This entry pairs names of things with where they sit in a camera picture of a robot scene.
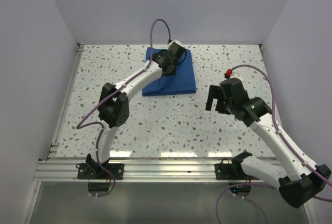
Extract blue surgical cloth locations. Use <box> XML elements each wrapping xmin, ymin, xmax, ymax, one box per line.
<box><xmin>142</xmin><ymin>49</ymin><xmax>197</xmax><ymax>97</ymax></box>

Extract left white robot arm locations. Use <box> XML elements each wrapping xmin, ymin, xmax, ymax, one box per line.
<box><xmin>77</xmin><ymin>44</ymin><xmax>186</xmax><ymax>180</ymax></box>

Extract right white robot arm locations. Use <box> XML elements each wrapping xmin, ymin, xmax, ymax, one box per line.
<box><xmin>205</xmin><ymin>78</ymin><xmax>331</xmax><ymax>208</ymax></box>

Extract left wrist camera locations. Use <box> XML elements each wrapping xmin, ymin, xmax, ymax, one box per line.
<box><xmin>167</xmin><ymin>41</ymin><xmax>187</xmax><ymax>65</ymax></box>

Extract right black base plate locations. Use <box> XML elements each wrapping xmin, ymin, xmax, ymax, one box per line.
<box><xmin>214</xmin><ymin>159</ymin><xmax>248</xmax><ymax>180</ymax></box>

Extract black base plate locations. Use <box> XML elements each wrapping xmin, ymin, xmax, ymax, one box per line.
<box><xmin>75</xmin><ymin>163</ymin><xmax>125</xmax><ymax>180</ymax></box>
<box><xmin>214</xmin><ymin>159</ymin><xmax>248</xmax><ymax>180</ymax></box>

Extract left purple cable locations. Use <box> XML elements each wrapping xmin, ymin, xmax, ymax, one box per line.
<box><xmin>77</xmin><ymin>19</ymin><xmax>173</xmax><ymax>199</ymax></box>

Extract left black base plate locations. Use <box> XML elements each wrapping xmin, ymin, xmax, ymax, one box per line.
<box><xmin>75</xmin><ymin>163</ymin><xmax>125</xmax><ymax>180</ymax></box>

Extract aluminium front rail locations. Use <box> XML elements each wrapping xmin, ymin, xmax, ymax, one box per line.
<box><xmin>32</xmin><ymin>156</ymin><xmax>286</xmax><ymax>183</ymax></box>

